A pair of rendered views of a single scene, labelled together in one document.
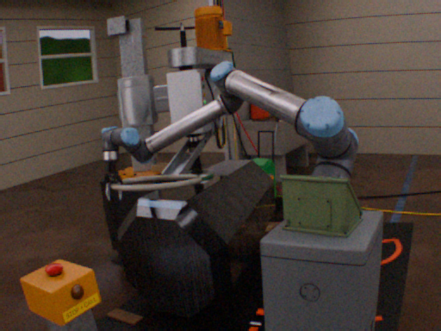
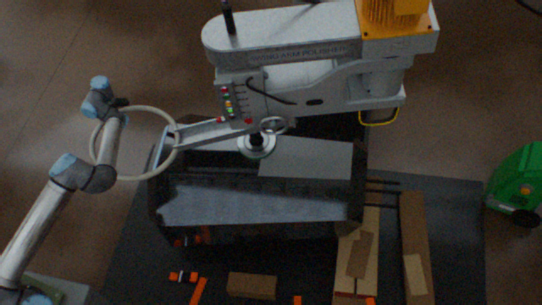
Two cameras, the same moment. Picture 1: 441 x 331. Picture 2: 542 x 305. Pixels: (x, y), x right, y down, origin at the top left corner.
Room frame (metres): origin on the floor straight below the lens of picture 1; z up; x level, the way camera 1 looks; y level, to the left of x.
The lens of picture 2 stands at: (2.45, -1.40, 3.20)
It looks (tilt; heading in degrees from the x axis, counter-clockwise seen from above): 58 degrees down; 79
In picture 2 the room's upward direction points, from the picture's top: 10 degrees counter-clockwise
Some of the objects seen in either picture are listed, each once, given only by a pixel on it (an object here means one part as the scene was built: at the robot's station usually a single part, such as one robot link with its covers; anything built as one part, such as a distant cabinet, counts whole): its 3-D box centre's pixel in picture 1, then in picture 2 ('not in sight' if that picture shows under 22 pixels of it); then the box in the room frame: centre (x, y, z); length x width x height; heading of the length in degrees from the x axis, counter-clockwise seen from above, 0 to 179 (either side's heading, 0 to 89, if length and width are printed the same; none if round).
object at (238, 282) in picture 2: not in sight; (252, 285); (2.38, -0.36, 0.07); 0.30 x 0.12 x 0.12; 153
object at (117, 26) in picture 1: (118, 26); not in sight; (3.15, 0.71, 2.00); 0.20 x 0.18 x 0.15; 60
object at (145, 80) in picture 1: (138, 101); not in sight; (3.28, 0.62, 1.36); 0.35 x 0.35 x 0.41
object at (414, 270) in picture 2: not in sight; (415, 274); (3.32, -0.66, 0.11); 0.25 x 0.10 x 0.01; 74
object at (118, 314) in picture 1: (125, 316); not in sight; (2.17, 0.73, 0.02); 0.25 x 0.10 x 0.01; 60
